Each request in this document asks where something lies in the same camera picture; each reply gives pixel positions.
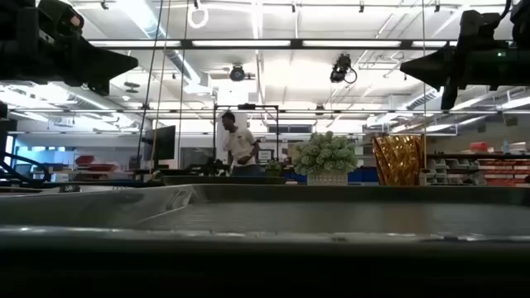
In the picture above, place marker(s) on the blue storage bin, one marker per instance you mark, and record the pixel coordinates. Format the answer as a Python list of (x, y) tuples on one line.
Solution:
[(364, 174)]

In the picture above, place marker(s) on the shiny metal spoon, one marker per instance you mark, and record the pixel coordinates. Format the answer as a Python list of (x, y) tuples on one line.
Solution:
[(69, 188)]

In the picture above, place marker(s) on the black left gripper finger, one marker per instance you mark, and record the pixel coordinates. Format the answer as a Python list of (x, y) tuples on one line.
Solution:
[(103, 71), (103, 56)]

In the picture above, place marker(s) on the thin brass vertical pole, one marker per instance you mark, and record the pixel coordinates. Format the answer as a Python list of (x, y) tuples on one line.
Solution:
[(424, 116)]

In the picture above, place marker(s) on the overhead frame bar with lights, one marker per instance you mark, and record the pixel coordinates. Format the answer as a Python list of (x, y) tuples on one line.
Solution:
[(296, 43)]

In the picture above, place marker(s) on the round black ceiling lamp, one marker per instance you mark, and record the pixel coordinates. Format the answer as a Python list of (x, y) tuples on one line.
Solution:
[(237, 73)]

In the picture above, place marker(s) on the shelf with storage bins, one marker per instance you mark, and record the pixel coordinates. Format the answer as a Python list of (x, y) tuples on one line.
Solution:
[(488, 169)]

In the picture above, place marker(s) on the red storage bin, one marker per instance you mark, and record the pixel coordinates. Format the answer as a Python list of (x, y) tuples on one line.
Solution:
[(85, 160)]

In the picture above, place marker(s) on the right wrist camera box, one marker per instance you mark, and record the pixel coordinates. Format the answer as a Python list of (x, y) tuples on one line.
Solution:
[(480, 27)]

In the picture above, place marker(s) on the small background potted plant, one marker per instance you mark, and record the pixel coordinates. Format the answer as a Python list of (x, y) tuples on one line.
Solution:
[(273, 167)]

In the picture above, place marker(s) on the black plastic tray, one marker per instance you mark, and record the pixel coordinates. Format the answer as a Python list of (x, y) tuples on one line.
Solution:
[(290, 215)]

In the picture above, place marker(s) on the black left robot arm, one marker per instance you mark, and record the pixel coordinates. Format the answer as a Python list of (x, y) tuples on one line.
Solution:
[(9, 45)]

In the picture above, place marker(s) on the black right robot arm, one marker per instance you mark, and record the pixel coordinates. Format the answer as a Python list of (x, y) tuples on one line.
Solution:
[(522, 20)]

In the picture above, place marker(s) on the black hanging camera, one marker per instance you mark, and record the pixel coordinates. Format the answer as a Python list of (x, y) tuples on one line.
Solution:
[(340, 68)]

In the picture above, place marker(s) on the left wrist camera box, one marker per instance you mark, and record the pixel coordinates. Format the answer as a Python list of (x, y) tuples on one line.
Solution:
[(62, 18)]

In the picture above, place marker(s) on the amber faceted glass cup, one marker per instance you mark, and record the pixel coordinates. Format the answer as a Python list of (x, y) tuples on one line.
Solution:
[(398, 159)]

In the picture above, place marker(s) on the black monitor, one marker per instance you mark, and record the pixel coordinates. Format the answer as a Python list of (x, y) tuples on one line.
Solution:
[(162, 142)]

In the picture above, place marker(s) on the person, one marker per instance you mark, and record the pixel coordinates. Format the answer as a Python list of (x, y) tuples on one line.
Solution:
[(240, 145)]

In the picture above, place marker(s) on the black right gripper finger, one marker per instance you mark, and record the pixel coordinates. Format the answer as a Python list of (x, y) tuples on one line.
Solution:
[(439, 76), (439, 60)]

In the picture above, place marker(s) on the red flat tray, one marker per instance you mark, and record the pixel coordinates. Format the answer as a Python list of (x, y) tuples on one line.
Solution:
[(103, 167)]

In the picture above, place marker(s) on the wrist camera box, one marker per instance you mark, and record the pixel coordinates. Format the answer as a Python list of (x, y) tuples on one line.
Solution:
[(62, 18), (480, 27)]

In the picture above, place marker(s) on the green potted plant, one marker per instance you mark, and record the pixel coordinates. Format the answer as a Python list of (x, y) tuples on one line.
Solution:
[(325, 157)]

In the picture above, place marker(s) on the black background robot arm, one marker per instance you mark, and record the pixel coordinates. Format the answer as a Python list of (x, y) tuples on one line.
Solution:
[(211, 167)]

